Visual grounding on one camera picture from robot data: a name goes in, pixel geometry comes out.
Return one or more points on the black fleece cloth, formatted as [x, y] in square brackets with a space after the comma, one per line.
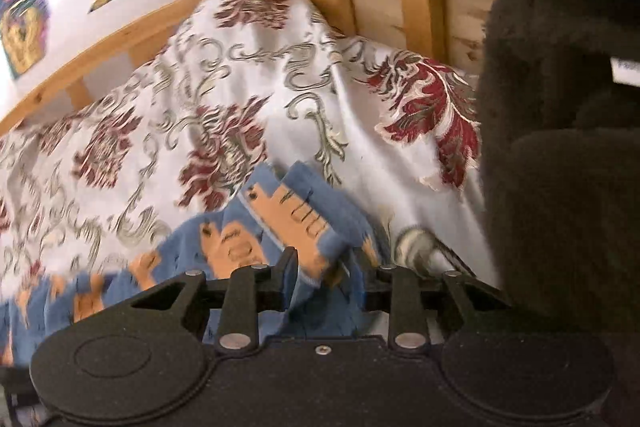
[560, 187]

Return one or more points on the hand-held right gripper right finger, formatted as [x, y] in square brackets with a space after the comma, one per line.
[374, 291]

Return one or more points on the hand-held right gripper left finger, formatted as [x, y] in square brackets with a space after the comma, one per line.
[283, 283]

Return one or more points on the blue orange printed pants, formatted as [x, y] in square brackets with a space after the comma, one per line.
[280, 217]

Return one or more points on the white floral bedspread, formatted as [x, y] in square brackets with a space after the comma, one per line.
[150, 147]

